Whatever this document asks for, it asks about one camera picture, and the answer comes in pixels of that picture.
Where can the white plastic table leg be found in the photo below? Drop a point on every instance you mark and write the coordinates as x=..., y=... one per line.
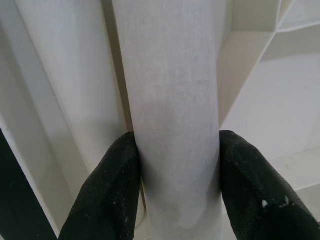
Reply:
x=170, y=87
x=70, y=50

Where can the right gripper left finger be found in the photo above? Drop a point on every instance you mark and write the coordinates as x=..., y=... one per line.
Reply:
x=105, y=195

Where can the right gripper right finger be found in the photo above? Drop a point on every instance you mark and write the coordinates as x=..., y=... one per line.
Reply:
x=262, y=200

